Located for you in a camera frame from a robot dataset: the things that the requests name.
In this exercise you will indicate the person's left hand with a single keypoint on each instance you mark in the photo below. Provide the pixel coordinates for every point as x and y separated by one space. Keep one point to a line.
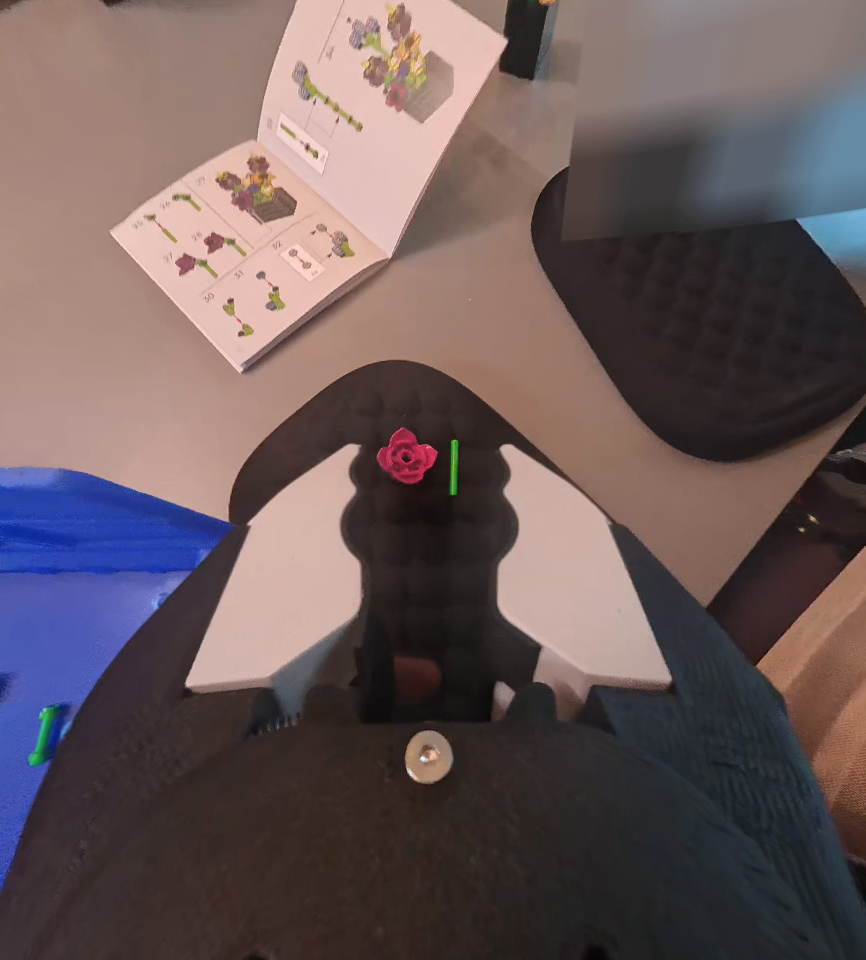
414 675

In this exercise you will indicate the short green lego bar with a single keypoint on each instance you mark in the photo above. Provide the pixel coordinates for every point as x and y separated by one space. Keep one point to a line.
46 735

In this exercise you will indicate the lego instruction booklet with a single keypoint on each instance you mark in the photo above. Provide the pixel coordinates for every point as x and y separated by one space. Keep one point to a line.
373 165

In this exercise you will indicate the blue plastic bin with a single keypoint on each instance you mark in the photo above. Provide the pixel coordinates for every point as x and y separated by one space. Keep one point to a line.
42 615

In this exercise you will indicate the black foam pad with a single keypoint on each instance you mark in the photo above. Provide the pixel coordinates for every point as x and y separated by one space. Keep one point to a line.
703 337
418 390

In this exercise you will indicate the person's beige printed shirt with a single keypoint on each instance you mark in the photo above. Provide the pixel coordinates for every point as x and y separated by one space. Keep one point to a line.
845 675

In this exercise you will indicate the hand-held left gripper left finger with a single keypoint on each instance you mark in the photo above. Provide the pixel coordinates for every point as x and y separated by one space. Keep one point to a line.
283 600

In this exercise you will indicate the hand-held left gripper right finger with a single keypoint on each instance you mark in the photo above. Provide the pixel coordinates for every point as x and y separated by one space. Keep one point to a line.
583 600

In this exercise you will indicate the lego flower bouquet model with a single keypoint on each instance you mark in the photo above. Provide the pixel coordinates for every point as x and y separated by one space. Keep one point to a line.
526 37

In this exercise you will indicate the red flower lego piece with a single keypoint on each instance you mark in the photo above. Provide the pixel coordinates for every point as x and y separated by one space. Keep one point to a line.
406 456

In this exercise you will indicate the green lego rod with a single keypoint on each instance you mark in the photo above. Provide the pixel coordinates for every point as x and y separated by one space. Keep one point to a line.
454 466

